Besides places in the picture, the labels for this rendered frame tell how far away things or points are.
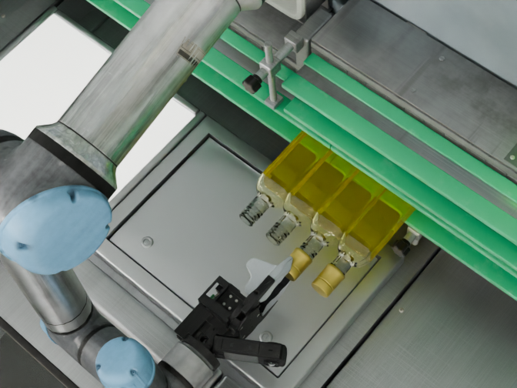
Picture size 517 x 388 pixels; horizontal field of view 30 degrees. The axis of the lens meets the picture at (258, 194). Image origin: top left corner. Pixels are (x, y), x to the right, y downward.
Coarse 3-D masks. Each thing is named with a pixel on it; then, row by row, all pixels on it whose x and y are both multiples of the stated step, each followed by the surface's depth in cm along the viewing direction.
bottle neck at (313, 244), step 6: (312, 234) 157; (306, 240) 156; (312, 240) 156; (318, 240) 156; (300, 246) 156; (306, 246) 155; (312, 246) 155; (318, 246) 156; (306, 252) 155; (312, 252) 155; (318, 252) 156; (312, 258) 156
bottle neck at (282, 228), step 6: (282, 216) 159; (288, 216) 158; (276, 222) 158; (282, 222) 158; (288, 222) 158; (294, 222) 158; (276, 228) 157; (282, 228) 157; (288, 228) 158; (294, 228) 159; (270, 234) 157; (276, 234) 157; (282, 234) 157; (288, 234) 158; (270, 240) 159; (276, 240) 157; (282, 240) 158
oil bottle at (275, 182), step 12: (300, 132) 164; (300, 144) 163; (312, 144) 163; (288, 156) 162; (300, 156) 162; (312, 156) 162; (276, 168) 161; (288, 168) 161; (300, 168) 161; (264, 180) 160; (276, 180) 160; (288, 180) 160; (264, 192) 160; (276, 192) 159; (288, 192) 160; (276, 204) 161
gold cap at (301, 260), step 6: (294, 252) 155; (300, 252) 155; (294, 258) 154; (300, 258) 154; (306, 258) 155; (294, 264) 154; (300, 264) 154; (306, 264) 155; (294, 270) 154; (300, 270) 154; (288, 276) 155; (294, 276) 154
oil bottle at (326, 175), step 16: (320, 160) 161; (336, 160) 161; (304, 176) 160; (320, 176) 160; (336, 176) 159; (304, 192) 158; (320, 192) 158; (288, 208) 158; (304, 208) 157; (304, 224) 159
